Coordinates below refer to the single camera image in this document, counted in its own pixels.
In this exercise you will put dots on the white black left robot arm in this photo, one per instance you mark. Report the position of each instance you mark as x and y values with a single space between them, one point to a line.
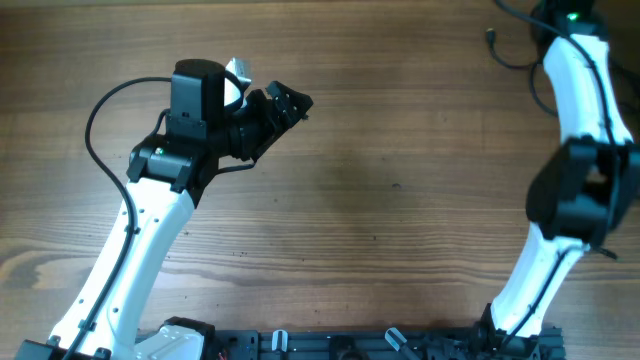
214 113

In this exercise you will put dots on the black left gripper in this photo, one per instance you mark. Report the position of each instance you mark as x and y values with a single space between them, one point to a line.
273 126

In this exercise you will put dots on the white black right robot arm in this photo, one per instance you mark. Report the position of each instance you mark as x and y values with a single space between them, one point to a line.
586 188

